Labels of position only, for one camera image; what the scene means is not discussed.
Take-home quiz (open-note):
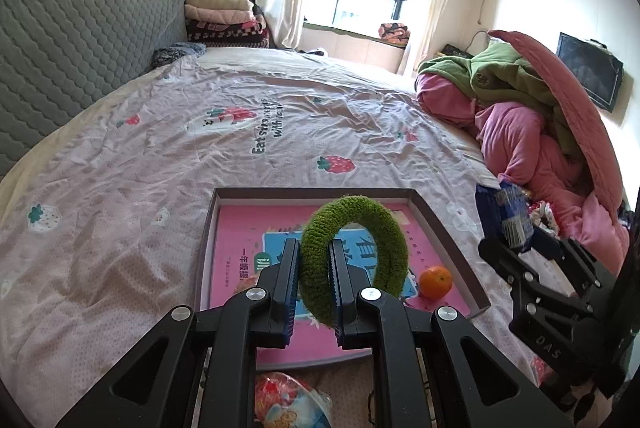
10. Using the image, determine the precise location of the dark blue patterned cloth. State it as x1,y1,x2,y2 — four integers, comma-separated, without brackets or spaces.
151,42,206,68

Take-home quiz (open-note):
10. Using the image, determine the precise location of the cream folded blanket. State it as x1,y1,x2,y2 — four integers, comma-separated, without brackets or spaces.
185,0,253,12

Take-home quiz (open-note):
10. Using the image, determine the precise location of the pink book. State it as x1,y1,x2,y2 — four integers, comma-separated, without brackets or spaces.
212,203,473,366

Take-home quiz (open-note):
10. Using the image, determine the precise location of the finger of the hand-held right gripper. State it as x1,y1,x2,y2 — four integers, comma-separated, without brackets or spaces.
531,226,615,296
477,237,582,325

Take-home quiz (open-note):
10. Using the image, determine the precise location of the pink folded blanket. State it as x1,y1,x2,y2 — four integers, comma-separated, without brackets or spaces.
185,5,256,25

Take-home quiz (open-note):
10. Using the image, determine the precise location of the brown cardboard box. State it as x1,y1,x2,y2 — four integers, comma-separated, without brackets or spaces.
197,187,492,371

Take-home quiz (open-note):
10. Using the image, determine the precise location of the grey quilted headboard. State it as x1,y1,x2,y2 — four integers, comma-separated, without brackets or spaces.
0,0,188,181

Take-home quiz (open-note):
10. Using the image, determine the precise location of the thin black hair tie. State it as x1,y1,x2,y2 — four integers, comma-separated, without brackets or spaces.
365,385,383,428

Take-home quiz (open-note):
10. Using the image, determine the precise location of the blue snack packet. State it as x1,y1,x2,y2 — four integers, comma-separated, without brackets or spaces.
475,180,533,253

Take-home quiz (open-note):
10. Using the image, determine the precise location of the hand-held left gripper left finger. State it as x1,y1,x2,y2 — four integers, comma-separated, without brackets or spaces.
55,237,302,428

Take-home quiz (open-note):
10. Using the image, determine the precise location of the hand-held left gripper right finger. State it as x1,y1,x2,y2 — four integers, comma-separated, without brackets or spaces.
327,238,576,428

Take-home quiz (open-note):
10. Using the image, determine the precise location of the green fuzzy scrunchie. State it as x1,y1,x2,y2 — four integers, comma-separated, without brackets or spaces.
299,195,412,331

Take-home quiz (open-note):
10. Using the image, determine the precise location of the plastic-wrapped colourful snack ball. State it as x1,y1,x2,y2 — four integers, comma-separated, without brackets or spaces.
254,372,334,428

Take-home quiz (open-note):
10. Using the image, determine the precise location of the bright pink comforter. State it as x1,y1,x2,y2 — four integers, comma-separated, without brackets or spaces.
415,72,631,269

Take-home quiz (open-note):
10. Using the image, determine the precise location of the black television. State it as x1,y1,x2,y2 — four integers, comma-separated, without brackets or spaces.
556,32,625,113

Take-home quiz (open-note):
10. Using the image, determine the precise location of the window seat ledge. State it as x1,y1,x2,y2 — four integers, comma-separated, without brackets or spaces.
302,22,408,73

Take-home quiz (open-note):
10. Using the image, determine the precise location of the dusty pink quilted blanket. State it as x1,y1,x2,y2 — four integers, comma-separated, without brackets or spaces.
487,29,626,213

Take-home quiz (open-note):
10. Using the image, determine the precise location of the dark checkered folded blanket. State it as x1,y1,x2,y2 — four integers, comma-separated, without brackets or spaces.
186,18,271,48

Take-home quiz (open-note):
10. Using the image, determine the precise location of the green blanket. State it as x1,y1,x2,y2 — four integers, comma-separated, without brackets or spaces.
417,42,583,159

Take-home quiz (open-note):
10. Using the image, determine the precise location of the floral folded blanket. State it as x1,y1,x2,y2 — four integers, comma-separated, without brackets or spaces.
378,22,411,42

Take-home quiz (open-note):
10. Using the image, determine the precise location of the white floral scrunchie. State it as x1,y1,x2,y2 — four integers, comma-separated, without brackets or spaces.
530,202,560,233

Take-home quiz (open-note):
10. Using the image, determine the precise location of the orange tangerine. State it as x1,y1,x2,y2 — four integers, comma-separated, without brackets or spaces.
418,265,453,299

